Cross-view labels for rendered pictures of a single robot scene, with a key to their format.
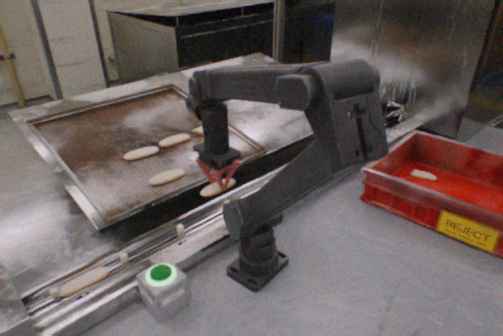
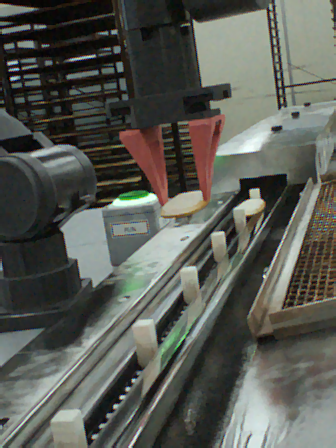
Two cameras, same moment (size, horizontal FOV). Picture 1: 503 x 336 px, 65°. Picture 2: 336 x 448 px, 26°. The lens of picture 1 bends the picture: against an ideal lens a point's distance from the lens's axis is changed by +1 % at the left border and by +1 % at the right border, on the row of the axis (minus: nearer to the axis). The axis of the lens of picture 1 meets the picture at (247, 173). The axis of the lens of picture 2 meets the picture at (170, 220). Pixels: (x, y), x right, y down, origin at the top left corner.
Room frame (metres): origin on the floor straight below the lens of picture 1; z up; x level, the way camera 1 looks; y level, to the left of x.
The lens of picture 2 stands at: (1.33, -0.29, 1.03)
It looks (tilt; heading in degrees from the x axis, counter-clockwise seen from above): 10 degrees down; 148
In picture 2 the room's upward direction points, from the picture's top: 9 degrees counter-clockwise
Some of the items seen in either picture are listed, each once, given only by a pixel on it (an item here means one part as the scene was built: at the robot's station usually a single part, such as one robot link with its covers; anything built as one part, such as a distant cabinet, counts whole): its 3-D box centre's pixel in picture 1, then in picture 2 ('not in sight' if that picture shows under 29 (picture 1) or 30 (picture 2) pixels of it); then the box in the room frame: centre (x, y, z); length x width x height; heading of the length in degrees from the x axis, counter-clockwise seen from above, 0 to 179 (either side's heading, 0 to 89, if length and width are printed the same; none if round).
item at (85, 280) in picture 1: (84, 280); (249, 206); (0.57, 0.32, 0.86); 0.10 x 0.04 x 0.01; 132
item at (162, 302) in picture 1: (163, 295); (143, 241); (0.54, 0.17, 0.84); 0.08 x 0.08 x 0.11; 42
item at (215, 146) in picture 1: (216, 141); (165, 71); (0.79, 0.07, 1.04); 0.10 x 0.07 x 0.07; 42
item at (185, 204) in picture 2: (218, 186); (186, 201); (0.79, 0.07, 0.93); 0.10 x 0.04 x 0.01; 132
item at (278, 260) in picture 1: (257, 253); (37, 273); (0.63, -0.02, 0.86); 0.12 x 0.09 x 0.08; 139
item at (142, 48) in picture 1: (238, 56); not in sight; (3.66, 0.08, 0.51); 1.93 x 1.05 x 1.02; 132
